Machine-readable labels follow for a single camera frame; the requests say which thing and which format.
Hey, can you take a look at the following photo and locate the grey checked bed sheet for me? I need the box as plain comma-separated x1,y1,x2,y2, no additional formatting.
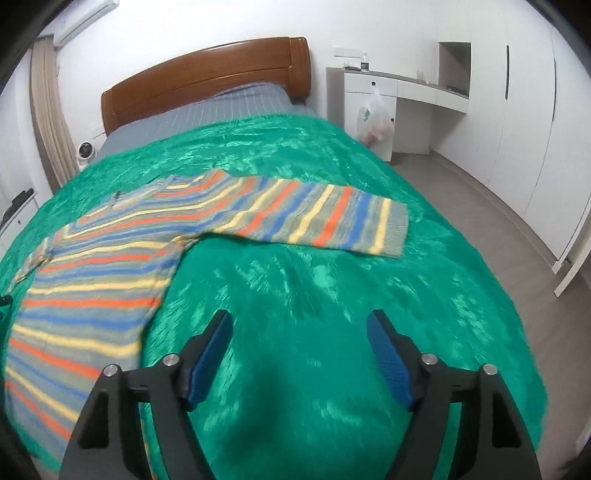
95,82,319,164

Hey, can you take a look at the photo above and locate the white wardrobe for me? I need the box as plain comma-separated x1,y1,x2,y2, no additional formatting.
436,0,591,298

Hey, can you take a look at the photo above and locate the wooden headboard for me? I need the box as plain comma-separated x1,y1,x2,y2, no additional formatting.
100,37,312,136

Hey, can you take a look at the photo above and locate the white air conditioner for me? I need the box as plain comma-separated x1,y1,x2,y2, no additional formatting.
52,0,120,47

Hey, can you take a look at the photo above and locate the white plastic bag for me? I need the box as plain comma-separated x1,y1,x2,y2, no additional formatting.
355,85,396,148

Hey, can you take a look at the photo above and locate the white desk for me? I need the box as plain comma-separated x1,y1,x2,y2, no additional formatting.
326,66,471,162

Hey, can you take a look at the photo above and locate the white dresser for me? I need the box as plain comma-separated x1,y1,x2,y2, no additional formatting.
0,187,41,259

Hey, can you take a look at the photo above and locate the beige curtain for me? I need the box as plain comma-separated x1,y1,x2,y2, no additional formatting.
28,39,80,195

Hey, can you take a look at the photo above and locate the green satin blanket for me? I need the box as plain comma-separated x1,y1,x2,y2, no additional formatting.
0,113,550,480

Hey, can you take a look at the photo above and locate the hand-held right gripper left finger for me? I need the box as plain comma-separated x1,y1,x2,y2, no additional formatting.
58,309,234,480

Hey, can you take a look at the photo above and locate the small white fan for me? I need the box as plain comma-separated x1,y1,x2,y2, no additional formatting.
74,140,100,168

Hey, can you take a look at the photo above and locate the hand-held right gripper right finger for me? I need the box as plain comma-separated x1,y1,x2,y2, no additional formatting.
366,309,543,480

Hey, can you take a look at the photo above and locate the black item on dresser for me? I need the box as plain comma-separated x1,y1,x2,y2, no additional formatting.
0,188,35,227

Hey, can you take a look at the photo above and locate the striped knit sweater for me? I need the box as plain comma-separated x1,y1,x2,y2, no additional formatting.
4,170,409,467

